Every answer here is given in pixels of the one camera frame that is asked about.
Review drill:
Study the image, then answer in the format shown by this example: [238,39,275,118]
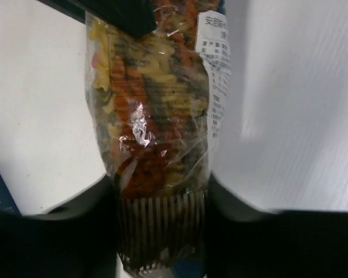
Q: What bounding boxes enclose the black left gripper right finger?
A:
[205,177,348,277]

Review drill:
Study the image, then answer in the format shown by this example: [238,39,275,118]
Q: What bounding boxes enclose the tricolour fusilli pasta bag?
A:
[85,1,231,277]

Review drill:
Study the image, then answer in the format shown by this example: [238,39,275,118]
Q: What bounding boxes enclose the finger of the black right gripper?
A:
[40,0,156,38]

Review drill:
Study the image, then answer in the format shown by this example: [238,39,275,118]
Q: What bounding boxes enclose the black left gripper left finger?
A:
[0,176,118,277]

